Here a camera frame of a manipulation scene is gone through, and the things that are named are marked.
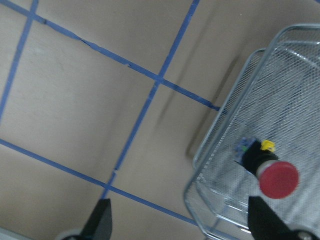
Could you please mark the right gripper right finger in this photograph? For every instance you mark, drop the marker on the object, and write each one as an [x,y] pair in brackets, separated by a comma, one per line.
[265,224]

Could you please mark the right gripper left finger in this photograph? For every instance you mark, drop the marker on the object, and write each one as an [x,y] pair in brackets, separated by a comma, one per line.
[99,225]

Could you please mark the red emergency stop button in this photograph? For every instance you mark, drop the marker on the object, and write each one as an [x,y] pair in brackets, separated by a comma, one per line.
[277,179]

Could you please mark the wire mesh shelf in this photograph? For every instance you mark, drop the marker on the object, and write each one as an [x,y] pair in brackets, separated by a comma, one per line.
[276,97]

